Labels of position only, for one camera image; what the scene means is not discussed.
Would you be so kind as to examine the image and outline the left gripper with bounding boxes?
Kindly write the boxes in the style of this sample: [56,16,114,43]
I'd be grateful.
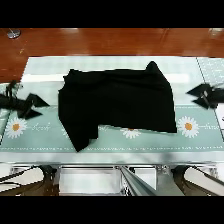
[0,92,51,120]

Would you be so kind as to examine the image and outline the black garment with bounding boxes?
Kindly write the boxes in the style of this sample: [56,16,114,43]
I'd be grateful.
[57,60,178,153]

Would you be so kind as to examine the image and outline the silver frame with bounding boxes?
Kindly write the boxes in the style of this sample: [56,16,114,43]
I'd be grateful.
[0,161,224,197]

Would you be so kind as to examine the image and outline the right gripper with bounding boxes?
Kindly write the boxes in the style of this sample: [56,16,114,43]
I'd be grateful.
[185,82,224,110]

